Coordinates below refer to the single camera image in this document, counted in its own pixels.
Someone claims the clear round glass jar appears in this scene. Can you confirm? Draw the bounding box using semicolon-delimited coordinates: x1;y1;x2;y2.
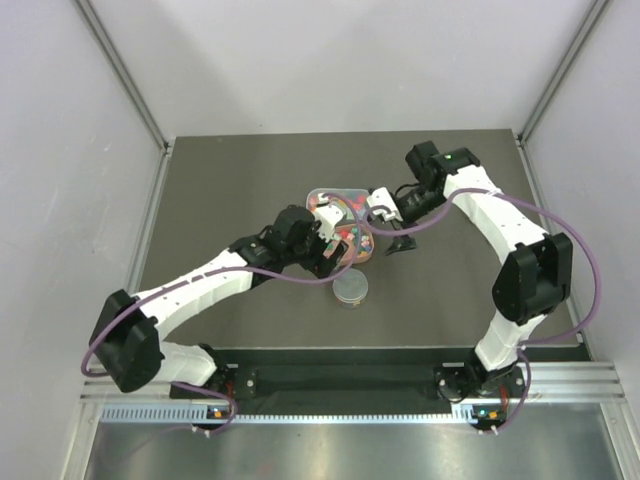
336;296;365;309

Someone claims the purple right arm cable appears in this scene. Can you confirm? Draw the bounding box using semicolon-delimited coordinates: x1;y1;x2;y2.
367;187;600;436

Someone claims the clear oval gummy box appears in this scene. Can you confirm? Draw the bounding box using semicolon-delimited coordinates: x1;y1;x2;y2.
306;187;369;219

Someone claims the white round jar lid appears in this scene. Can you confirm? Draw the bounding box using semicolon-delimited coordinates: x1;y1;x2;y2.
332;269;369;299

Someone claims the aluminium corner post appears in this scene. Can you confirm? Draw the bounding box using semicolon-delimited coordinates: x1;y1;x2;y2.
516;0;611;146
71;0;170;153

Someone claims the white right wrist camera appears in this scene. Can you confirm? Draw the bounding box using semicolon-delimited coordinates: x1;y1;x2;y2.
366;187;404;223

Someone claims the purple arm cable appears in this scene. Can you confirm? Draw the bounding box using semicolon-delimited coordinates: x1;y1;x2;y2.
367;187;600;436
82;197;374;432

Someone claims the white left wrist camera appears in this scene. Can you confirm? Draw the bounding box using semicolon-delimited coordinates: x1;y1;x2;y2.
312;193;346;243

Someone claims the pink oval candy box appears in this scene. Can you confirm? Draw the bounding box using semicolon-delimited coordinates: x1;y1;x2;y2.
324;223;375;267

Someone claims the grey slotted cable duct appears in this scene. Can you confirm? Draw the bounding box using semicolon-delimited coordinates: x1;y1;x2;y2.
99;403;506;425

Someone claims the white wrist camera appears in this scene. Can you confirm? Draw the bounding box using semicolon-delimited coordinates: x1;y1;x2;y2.
312;193;346;243
366;187;404;223

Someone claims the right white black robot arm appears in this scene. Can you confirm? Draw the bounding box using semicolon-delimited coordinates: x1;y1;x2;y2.
367;141;573;401

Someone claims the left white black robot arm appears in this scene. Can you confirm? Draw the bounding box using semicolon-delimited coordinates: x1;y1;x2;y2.
89;203;347;397

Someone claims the left aluminium corner post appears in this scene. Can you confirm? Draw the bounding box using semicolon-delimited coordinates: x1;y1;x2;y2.
71;0;170;153

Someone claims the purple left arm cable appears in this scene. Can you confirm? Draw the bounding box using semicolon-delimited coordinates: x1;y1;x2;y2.
82;197;374;432

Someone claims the right aluminium corner post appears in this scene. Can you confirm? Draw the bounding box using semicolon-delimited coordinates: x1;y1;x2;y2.
516;0;611;146

